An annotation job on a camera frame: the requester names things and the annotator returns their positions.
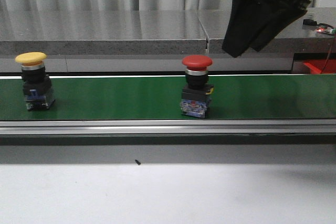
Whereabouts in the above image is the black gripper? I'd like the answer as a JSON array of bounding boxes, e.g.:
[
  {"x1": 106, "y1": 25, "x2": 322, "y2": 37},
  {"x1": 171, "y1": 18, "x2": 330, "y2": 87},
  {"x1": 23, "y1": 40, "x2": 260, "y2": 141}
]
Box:
[{"x1": 222, "y1": 0, "x2": 311, "y2": 58}]

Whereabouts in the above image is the red mushroom push button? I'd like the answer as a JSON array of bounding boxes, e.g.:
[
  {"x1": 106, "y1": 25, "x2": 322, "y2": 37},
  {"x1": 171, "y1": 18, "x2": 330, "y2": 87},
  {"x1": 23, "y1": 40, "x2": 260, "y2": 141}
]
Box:
[{"x1": 180, "y1": 55, "x2": 214, "y2": 119}]

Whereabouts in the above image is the yellow mushroom push button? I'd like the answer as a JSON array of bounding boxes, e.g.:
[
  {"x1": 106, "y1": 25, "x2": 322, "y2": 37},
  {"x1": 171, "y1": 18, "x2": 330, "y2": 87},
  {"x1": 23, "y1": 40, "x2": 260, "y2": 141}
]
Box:
[{"x1": 15, "y1": 51, "x2": 55, "y2": 111}]

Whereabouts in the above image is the small green circuit board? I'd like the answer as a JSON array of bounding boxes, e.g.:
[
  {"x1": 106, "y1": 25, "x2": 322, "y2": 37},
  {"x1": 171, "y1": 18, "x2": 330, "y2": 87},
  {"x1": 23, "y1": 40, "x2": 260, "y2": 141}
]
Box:
[{"x1": 302, "y1": 19, "x2": 335, "y2": 36}]

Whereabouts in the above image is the red tray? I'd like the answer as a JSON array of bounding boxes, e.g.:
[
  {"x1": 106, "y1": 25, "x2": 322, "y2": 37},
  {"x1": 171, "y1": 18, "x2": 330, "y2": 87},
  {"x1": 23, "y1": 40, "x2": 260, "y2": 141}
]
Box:
[{"x1": 303, "y1": 59, "x2": 335, "y2": 74}]

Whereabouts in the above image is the green conveyor belt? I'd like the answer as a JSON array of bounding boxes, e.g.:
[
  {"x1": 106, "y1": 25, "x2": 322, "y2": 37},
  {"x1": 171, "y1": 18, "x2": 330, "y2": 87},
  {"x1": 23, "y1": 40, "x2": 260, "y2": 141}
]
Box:
[{"x1": 1, "y1": 74, "x2": 335, "y2": 121}]

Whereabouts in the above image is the grey stone bench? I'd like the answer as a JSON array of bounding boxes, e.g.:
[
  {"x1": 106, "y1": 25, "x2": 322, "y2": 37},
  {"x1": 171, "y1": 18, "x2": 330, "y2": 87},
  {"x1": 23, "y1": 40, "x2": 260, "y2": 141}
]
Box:
[{"x1": 1, "y1": 10, "x2": 335, "y2": 74}]

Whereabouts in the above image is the red black wire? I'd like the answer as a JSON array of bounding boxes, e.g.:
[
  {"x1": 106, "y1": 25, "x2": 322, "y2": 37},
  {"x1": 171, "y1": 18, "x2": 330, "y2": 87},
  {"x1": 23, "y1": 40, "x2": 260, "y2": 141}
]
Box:
[{"x1": 320, "y1": 34, "x2": 336, "y2": 74}]

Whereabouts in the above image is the aluminium conveyor frame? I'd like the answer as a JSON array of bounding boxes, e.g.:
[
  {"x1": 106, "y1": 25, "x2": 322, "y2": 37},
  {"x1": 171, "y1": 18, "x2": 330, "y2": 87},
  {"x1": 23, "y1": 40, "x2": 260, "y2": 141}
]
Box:
[{"x1": 1, "y1": 76, "x2": 335, "y2": 136}]

